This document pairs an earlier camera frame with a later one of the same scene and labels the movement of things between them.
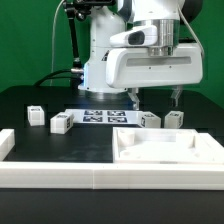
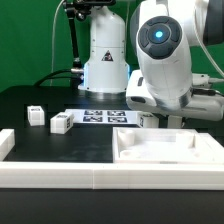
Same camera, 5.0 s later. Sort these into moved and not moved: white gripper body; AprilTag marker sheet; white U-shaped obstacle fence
Moved: white gripper body
Not moved: white U-shaped obstacle fence; AprilTag marker sheet
